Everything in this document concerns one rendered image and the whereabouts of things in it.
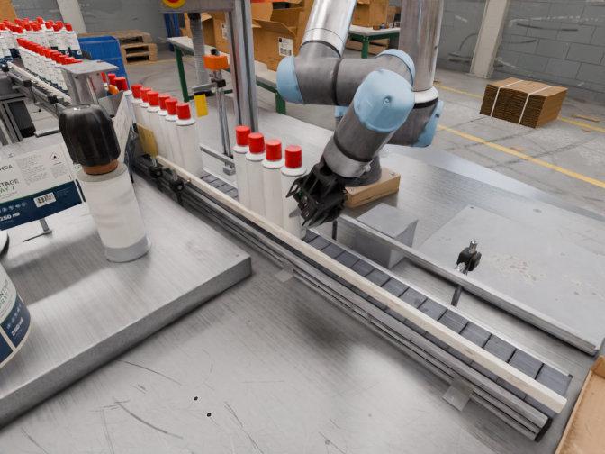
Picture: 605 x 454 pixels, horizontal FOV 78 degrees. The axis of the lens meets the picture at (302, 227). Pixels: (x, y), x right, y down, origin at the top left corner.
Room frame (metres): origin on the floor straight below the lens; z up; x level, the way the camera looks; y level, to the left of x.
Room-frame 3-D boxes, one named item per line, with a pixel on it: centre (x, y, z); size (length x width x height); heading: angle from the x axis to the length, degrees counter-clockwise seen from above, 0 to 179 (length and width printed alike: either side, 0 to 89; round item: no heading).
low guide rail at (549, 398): (0.64, 0.05, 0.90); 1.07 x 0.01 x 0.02; 45
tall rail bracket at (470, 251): (0.48, -0.27, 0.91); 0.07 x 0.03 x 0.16; 135
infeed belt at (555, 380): (0.87, 0.22, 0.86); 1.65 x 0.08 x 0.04; 45
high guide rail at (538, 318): (0.69, -0.01, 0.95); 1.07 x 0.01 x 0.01; 45
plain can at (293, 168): (0.67, 0.02, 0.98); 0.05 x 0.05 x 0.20
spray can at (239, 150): (0.78, 0.13, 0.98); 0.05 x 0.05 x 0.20
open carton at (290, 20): (3.13, 0.22, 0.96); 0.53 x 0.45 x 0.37; 125
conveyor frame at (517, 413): (0.87, 0.22, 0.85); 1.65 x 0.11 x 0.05; 45
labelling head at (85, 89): (1.11, 0.59, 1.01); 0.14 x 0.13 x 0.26; 45
